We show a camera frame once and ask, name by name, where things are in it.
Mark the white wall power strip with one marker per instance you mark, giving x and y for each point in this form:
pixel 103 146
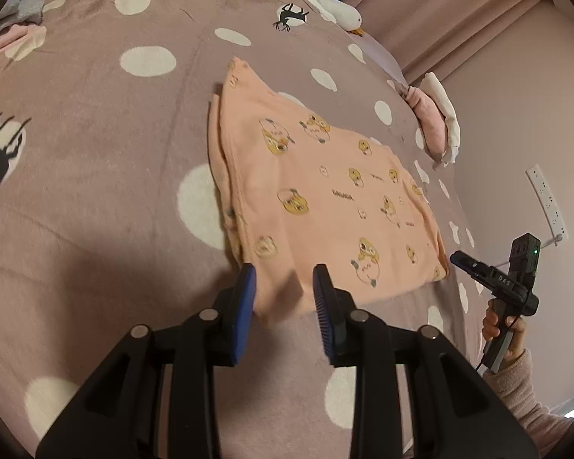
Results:
pixel 547 201

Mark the pink curtain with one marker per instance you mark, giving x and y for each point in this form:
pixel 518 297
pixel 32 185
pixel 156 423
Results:
pixel 435 14

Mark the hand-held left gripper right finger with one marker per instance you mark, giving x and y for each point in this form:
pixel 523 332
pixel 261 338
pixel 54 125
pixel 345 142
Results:
pixel 323 311

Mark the pink folded cloth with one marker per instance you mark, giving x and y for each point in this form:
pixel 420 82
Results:
pixel 430 119

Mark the person's right forearm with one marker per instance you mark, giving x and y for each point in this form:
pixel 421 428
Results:
pixel 526 401

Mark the person's right hand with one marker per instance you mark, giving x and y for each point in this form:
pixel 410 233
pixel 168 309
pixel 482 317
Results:
pixel 490 322

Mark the pink cartoon print shirt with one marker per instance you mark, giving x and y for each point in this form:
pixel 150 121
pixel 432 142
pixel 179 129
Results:
pixel 325 191

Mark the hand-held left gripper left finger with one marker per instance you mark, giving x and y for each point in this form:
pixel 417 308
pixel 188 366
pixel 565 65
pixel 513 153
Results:
pixel 244 306

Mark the mauve polka dot blanket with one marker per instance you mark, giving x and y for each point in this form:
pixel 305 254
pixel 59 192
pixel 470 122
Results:
pixel 100 177

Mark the mauve bed sheet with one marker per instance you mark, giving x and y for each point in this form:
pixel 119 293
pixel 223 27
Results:
pixel 380 55

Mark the white folded cloth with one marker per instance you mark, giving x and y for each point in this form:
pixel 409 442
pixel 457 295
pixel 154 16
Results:
pixel 442 93

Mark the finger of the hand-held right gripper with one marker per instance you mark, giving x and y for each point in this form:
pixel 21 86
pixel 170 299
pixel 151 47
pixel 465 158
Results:
pixel 468 265

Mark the light pink garment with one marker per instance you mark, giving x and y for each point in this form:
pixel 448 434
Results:
pixel 19 38

